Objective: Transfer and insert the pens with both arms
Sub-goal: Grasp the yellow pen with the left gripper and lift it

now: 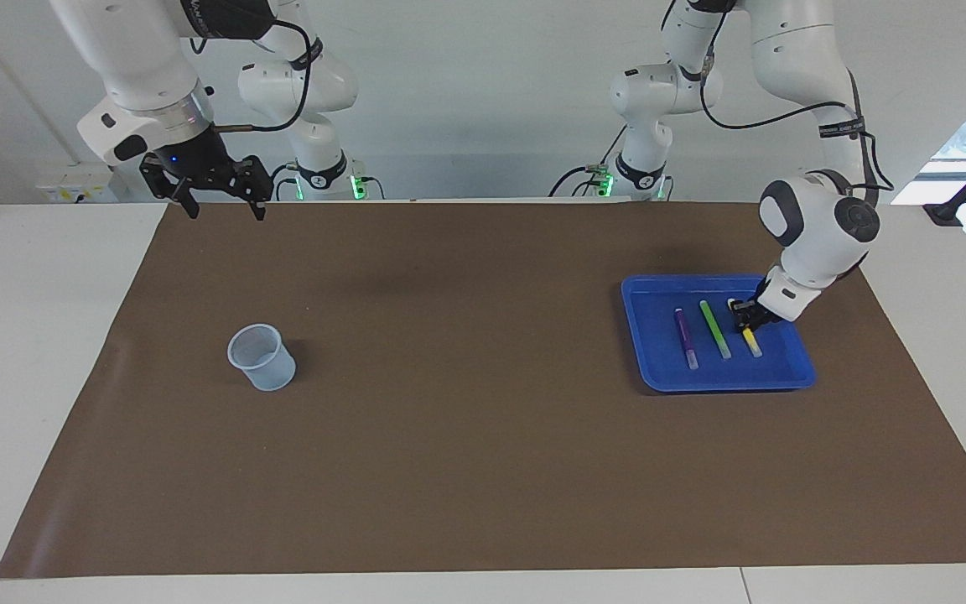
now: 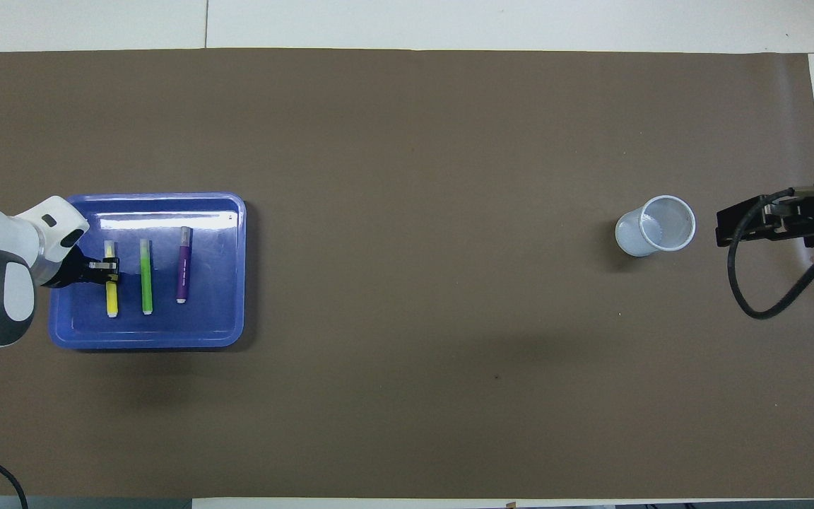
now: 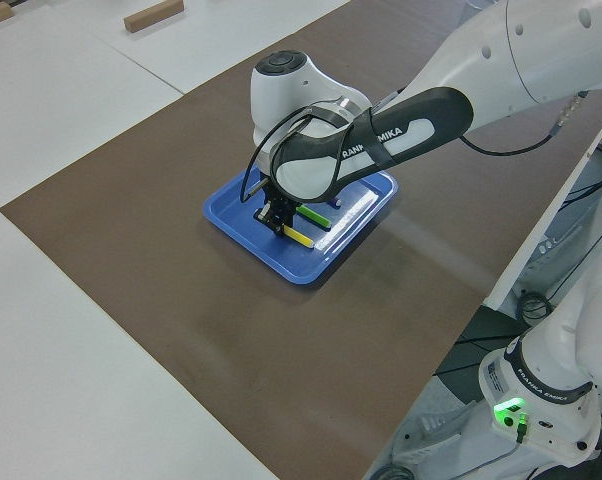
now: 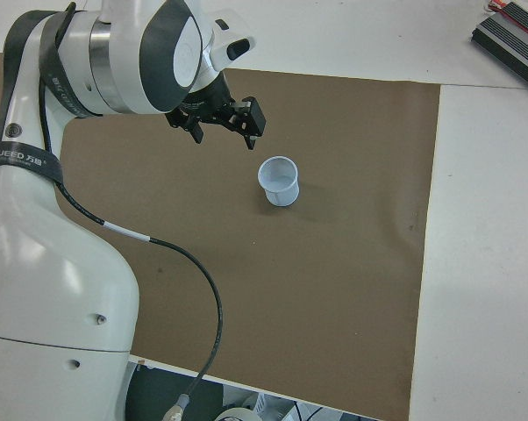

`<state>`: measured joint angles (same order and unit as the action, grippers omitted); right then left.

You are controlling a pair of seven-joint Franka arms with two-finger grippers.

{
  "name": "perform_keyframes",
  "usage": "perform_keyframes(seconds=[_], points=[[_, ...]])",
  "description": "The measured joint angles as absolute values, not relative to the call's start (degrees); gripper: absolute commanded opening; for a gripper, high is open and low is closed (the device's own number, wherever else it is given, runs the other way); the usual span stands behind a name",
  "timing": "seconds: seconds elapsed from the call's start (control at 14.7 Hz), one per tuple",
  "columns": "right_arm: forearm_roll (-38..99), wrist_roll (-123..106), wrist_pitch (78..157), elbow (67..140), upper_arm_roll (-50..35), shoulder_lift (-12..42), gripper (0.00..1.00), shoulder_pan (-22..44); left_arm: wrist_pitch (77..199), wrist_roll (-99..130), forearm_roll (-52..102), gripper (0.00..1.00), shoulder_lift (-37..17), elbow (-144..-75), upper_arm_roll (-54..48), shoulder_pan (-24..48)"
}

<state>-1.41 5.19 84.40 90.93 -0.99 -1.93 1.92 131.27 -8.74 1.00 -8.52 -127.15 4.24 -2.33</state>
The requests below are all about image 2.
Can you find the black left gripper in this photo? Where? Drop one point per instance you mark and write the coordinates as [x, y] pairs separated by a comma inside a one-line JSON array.
[[68, 272]]

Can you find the yellow marker pen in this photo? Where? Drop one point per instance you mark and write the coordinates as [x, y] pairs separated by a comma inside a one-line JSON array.
[[111, 300]]

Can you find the green marker pen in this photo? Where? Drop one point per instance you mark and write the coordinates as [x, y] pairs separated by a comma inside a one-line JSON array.
[[146, 276]]

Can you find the purple marker pen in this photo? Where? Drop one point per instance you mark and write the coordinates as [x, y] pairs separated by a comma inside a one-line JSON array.
[[184, 268]]

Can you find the blue plastic tray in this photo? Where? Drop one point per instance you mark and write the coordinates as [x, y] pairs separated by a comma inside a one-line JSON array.
[[216, 283]]

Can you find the translucent plastic cup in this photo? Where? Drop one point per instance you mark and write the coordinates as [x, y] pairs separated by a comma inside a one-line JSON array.
[[654, 230]]

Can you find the brown paper table mat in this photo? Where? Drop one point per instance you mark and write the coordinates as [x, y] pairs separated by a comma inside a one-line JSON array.
[[407, 318]]

